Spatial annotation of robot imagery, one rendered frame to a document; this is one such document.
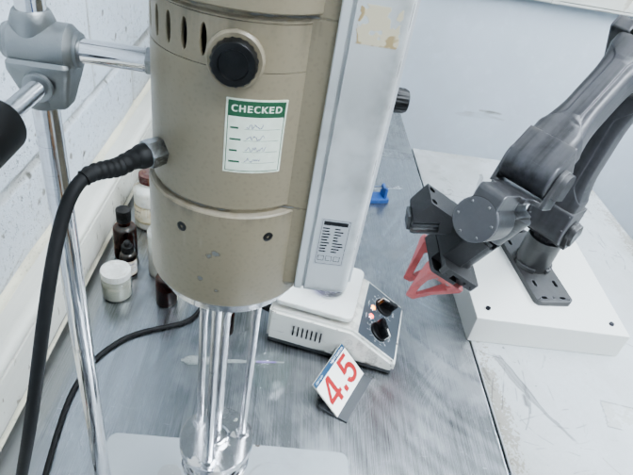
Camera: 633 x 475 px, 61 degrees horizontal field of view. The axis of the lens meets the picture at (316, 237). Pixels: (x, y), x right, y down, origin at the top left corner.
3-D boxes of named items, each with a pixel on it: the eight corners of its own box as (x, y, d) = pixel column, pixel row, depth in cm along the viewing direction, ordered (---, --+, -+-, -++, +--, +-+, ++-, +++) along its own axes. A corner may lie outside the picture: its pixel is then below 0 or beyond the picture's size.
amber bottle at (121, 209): (140, 258, 94) (138, 213, 88) (118, 264, 92) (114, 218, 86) (134, 245, 96) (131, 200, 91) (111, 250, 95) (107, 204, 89)
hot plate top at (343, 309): (365, 274, 87) (365, 270, 87) (351, 324, 78) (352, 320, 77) (293, 254, 88) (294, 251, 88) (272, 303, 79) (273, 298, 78)
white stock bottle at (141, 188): (159, 210, 106) (158, 161, 100) (173, 226, 103) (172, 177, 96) (129, 218, 103) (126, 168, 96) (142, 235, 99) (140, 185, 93)
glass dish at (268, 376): (286, 394, 76) (288, 384, 75) (248, 388, 76) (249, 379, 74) (290, 364, 80) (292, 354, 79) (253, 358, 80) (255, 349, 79)
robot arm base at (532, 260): (556, 271, 87) (593, 273, 88) (508, 198, 102) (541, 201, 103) (535, 305, 92) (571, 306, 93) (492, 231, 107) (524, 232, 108)
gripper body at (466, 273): (436, 274, 73) (478, 243, 69) (427, 224, 80) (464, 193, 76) (468, 294, 75) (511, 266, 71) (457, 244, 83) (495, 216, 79)
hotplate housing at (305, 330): (399, 319, 92) (411, 284, 87) (390, 377, 81) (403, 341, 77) (274, 285, 94) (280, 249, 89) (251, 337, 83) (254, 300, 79)
